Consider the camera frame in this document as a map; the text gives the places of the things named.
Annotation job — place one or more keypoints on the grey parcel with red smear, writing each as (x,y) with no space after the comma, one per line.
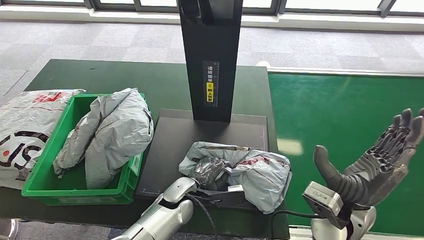
(78,142)

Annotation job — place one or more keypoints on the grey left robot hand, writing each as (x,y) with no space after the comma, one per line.
(208,172)

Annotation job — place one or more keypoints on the white grey base part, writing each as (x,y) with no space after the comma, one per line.
(11,228)

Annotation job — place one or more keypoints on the large white printed parcel bag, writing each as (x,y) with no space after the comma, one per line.
(23,116)

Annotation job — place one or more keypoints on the green conveyor belt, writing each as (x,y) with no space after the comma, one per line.
(331,106)

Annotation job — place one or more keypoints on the black inbound scanner machine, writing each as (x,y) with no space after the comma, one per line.
(212,39)

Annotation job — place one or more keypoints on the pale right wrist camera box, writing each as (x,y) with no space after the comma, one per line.
(323,202)

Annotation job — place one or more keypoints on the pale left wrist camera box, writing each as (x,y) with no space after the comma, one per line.
(232,195)

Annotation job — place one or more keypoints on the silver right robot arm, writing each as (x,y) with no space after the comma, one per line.
(361,222)

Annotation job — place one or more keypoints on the dark window frame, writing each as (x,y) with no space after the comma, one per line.
(116,5)

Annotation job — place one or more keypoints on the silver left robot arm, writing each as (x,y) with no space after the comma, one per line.
(162,215)

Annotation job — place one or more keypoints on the grey parcel with red stripe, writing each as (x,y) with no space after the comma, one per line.
(265,175)

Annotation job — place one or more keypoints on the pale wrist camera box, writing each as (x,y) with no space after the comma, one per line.
(232,195)
(323,202)

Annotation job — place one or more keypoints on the white window sill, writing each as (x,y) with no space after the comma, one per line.
(331,22)

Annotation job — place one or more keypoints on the grey parcel with long tear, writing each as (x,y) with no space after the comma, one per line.
(122,132)

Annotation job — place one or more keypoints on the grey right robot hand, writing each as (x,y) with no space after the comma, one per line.
(371,179)

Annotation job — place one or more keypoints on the white conveyor frame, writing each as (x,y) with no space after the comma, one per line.
(331,70)

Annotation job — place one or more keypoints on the green plastic crate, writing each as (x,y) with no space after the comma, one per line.
(66,188)

